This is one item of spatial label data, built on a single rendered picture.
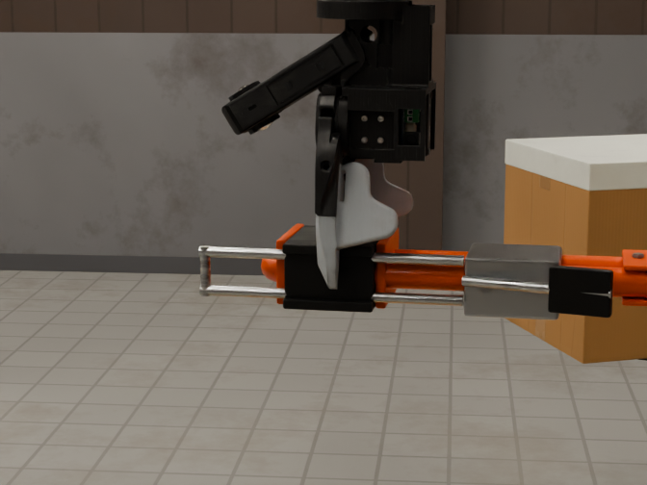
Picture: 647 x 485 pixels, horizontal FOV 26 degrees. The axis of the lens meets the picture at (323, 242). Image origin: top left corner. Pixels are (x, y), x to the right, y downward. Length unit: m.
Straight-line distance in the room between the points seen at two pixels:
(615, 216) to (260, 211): 3.75
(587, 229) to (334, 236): 1.78
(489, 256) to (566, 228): 1.81
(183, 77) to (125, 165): 0.49
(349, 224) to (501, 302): 0.13
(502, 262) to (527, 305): 0.04
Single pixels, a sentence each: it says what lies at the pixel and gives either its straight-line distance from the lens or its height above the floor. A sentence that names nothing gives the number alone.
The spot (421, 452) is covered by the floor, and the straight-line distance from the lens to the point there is 4.14.
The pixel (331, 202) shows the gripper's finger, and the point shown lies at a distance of 1.01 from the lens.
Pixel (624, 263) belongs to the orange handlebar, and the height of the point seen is 1.18.
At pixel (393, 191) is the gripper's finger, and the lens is 1.10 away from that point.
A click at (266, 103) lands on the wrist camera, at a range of 1.05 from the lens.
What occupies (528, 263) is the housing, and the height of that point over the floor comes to 1.18.
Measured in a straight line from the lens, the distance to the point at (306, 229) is 1.10.
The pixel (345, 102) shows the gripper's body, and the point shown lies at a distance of 1.03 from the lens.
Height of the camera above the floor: 1.39
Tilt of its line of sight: 11 degrees down
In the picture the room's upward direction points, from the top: straight up
